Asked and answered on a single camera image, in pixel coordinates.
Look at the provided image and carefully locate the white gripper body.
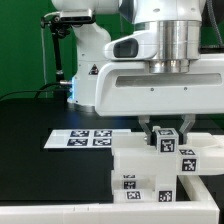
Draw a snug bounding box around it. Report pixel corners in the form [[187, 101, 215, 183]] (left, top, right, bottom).
[[95, 54, 224, 116]]

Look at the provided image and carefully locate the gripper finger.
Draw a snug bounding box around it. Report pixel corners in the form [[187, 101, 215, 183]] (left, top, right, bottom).
[[138, 115, 152, 145], [179, 114, 196, 144]]

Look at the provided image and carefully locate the white chair nut cube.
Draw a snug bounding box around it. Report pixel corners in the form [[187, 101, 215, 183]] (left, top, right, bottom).
[[155, 128, 179, 153]]

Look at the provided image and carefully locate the white chair back frame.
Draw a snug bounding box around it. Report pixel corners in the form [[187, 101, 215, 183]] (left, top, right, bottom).
[[112, 132, 224, 176]]

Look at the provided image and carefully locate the white chair seat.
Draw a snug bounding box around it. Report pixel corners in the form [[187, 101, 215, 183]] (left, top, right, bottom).
[[149, 125, 178, 203]]

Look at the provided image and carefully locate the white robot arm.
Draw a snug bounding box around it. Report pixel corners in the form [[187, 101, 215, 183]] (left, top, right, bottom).
[[52, 0, 224, 133]]

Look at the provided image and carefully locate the white corner fence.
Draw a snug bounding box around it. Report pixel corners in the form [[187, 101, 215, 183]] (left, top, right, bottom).
[[0, 176, 220, 224]]

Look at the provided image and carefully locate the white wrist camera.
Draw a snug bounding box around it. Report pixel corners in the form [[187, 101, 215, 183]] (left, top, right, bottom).
[[104, 30, 158, 61]]

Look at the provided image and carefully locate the black cable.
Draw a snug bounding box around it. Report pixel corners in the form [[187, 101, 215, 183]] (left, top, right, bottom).
[[0, 82, 63, 102]]

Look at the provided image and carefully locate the grey camera on stand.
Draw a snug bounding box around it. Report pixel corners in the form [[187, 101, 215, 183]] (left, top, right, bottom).
[[59, 9, 93, 23]]

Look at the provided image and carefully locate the black camera stand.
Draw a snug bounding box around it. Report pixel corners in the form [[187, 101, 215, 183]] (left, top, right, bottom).
[[40, 15, 71, 100]]

